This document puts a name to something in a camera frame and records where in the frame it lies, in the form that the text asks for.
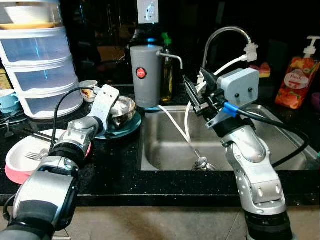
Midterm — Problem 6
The white hose in sink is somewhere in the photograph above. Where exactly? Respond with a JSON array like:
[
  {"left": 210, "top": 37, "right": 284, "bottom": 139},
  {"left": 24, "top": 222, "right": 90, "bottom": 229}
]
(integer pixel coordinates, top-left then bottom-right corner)
[{"left": 157, "top": 102, "right": 202, "bottom": 162}]

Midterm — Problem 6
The yellow plate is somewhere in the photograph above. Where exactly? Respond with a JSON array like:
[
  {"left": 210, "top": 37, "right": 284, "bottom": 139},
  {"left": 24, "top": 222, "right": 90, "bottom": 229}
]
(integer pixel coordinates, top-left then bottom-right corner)
[{"left": 0, "top": 21, "right": 64, "bottom": 31}]

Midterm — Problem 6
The stainless steel sink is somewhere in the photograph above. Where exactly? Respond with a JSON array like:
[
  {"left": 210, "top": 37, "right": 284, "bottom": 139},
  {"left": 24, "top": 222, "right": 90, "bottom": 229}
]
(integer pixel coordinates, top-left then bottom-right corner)
[{"left": 138, "top": 104, "right": 320, "bottom": 172}]

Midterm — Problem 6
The clear tiered plastic container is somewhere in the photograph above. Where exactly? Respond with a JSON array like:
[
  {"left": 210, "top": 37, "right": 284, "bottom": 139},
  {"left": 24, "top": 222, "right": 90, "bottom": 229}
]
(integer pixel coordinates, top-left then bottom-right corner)
[{"left": 0, "top": 22, "right": 84, "bottom": 120}]

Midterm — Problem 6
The steel sink drain strainer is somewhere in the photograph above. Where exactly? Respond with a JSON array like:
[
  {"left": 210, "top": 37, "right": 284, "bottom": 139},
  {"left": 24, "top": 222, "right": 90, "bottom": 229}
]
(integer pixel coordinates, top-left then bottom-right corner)
[{"left": 192, "top": 156, "right": 217, "bottom": 172}]

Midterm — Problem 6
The white plate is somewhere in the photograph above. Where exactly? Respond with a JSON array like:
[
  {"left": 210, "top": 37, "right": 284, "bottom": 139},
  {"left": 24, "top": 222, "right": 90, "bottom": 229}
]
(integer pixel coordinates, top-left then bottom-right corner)
[{"left": 5, "top": 129, "right": 71, "bottom": 171}]

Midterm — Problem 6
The grey cylindrical water purifier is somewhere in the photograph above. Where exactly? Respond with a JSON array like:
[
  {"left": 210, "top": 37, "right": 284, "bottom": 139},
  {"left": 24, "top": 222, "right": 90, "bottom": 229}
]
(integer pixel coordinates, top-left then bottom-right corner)
[{"left": 129, "top": 44, "right": 185, "bottom": 109}]

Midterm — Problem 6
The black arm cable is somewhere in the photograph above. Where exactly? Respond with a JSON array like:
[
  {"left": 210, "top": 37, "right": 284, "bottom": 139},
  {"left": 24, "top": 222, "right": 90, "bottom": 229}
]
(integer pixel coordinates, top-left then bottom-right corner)
[
  {"left": 222, "top": 102, "right": 312, "bottom": 169},
  {"left": 50, "top": 87, "right": 100, "bottom": 151}
]

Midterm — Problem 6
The silver fork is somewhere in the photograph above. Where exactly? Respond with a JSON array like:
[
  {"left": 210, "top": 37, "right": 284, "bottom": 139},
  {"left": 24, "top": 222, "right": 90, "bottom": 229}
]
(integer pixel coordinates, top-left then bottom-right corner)
[{"left": 24, "top": 147, "right": 52, "bottom": 162}]

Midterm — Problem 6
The pink plate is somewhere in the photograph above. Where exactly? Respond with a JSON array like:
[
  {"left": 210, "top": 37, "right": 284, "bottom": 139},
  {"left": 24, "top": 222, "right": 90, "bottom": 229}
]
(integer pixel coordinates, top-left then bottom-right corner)
[{"left": 4, "top": 129, "right": 94, "bottom": 185}]

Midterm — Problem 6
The curved chrome faucet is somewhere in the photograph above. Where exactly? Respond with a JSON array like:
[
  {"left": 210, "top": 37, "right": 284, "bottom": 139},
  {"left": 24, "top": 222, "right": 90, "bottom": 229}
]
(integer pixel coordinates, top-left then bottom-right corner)
[{"left": 202, "top": 26, "right": 254, "bottom": 72}]

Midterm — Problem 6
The oil bottle with green cap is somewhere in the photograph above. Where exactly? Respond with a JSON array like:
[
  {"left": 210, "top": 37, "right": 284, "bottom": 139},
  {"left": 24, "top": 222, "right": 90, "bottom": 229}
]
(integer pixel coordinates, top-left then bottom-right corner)
[{"left": 160, "top": 32, "right": 175, "bottom": 104}]

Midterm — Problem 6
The red soap pouch with pump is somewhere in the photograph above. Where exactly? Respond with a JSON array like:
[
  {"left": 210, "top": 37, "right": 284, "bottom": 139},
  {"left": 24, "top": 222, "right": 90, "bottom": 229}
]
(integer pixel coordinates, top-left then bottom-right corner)
[{"left": 274, "top": 36, "right": 320, "bottom": 110}]

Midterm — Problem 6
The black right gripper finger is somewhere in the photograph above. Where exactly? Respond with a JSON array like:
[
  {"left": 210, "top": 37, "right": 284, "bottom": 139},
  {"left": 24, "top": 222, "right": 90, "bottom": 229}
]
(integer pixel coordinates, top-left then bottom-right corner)
[
  {"left": 199, "top": 67, "right": 221, "bottom": 96},
  {"left": 182, "top": 75, "right": 203, "bottom": 115}
]

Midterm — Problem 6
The white faucet filter with hose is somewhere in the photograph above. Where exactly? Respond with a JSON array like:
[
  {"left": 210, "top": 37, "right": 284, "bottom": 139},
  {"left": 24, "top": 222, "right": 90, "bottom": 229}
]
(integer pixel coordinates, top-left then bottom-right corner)
[{"left": 197, "top": 42, "right": 260, "bottom": 85}]

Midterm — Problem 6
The red and yellow sponge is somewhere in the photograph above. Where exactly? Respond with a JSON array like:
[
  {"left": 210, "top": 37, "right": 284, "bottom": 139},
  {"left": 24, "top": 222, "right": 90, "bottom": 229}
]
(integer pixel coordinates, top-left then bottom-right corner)
[{"left": 249, "top": 62, "right": 271, "bottom": 79}]

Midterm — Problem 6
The light blue cup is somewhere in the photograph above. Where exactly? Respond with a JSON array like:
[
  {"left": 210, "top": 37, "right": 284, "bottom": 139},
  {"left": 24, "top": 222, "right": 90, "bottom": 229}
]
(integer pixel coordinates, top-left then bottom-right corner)
[{"left": 0, "top": 89, "right": 21, "bottom": 114}]

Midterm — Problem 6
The white wall socket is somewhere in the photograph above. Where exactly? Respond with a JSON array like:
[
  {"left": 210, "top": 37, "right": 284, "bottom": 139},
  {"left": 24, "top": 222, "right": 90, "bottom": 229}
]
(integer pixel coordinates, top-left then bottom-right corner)
[{"left": 137, "top": 0, "right": 160, "bottom": 25}]

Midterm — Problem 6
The white bowl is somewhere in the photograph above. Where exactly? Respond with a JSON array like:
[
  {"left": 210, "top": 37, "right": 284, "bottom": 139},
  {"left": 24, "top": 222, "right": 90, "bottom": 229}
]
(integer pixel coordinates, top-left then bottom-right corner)
[{"left": 0, "top": 4, "right": 63, "bottom": 25}]

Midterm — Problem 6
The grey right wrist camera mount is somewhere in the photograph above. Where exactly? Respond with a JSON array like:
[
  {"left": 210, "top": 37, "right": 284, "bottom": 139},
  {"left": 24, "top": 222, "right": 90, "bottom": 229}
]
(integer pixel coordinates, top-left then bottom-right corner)
[{"left": 216, "top": 68, "right": 260, "bottom": 107}]

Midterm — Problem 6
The small white cup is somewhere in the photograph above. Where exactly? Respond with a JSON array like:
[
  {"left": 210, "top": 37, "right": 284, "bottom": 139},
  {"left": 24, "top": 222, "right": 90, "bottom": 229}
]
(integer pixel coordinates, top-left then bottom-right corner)
[{"left": 78, "top": 80, "right": 100, "bottom": 103}]

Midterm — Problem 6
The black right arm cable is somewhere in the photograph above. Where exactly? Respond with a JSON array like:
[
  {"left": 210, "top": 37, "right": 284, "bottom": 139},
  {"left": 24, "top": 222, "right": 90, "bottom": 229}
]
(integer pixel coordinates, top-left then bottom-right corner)
[{"left": 222, "top": 102, "right": 312, "bottom": 169}]

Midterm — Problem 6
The teal plate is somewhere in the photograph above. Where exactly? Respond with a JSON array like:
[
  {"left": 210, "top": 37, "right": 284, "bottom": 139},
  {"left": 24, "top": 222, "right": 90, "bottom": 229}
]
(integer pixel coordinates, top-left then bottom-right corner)
[{"left": 94, "top": 110, "right": 143, "bottom": 140}]

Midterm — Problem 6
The stainless steel bowl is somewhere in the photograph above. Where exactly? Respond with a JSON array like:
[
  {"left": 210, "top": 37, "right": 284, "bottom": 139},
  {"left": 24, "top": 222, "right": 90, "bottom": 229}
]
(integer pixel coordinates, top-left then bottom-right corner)
[{"left": 108, "top": 95, "right": 137, "bottom": 129}]

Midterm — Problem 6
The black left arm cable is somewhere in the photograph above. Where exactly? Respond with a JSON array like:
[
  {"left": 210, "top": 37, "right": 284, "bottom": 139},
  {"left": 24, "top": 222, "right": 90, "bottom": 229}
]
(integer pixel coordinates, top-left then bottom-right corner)
[{"left": 50, "top": 87, "right": 100, "bottom": 151}]

